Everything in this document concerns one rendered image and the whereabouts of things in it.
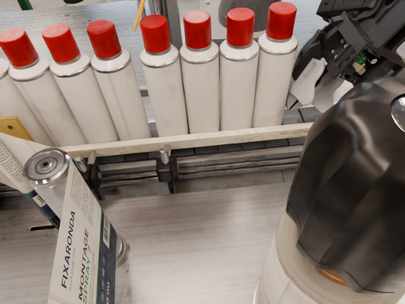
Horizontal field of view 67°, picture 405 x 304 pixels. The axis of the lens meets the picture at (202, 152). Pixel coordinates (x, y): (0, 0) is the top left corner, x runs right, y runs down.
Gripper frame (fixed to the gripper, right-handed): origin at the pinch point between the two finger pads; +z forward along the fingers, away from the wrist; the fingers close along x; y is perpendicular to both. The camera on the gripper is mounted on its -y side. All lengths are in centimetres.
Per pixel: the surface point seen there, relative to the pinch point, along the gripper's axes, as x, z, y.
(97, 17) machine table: -31, 30, -55
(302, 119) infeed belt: 5.5, 3.4, -1.1
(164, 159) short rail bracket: -17.6, 10.1, 9.5
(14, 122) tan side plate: -37.0, 16.4, 4.0
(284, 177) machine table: 3.9, 9.8, 7.5
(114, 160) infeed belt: -22.5, 19.3, 4.4
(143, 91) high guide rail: -21.3, 9.5, -2.4
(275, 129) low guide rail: -2.1, 3.5, 4.3
